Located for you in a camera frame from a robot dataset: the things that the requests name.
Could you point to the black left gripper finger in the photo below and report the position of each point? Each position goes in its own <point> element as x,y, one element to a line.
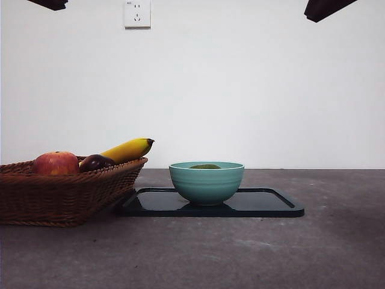
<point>51,3</point>

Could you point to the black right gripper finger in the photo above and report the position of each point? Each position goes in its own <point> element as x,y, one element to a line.
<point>325,9</point>

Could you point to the green avocado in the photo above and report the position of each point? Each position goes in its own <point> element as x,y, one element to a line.
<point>204,166</point>

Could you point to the teal ribbed bowl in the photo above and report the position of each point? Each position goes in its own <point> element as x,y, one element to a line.
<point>207,186</point>

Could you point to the red apple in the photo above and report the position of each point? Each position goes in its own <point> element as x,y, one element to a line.
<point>57,163</point>

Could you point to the yellow banana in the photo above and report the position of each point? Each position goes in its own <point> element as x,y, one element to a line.
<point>126,150</point>

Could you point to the dark purple plum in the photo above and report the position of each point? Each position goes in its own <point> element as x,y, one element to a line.
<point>96,163</point>

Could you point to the brown wicker basket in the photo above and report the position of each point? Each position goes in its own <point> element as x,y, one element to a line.
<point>60,198</point>

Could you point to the black rectangular tray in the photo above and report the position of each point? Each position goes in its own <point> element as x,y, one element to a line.
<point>264,204</point>

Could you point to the white wall socket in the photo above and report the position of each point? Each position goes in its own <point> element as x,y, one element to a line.
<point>137,15</point>

